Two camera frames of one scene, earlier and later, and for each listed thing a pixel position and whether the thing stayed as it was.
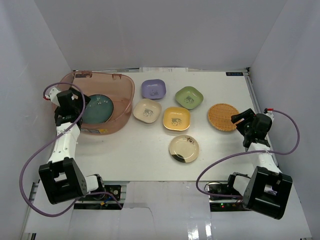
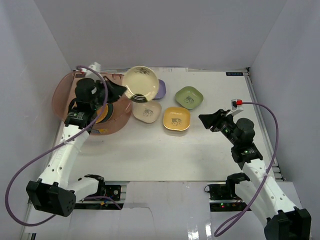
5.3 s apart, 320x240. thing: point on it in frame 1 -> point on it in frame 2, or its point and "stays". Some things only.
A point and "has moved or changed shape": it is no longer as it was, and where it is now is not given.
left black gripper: x=81 y=99 -> x=105 y=89
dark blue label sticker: x=234 y=74 stays
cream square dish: x=147 y=110 stays
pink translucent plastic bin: x=119 y=88 stays
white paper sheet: x=163 y=69 stays
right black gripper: x=246 y=114 -> x=215 y=119
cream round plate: x=184 y=148 -> x=140 y=80
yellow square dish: x=176 y=118 stays
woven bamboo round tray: x=219 y=117 has moved or changed shape
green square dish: x=189 y=97 stays
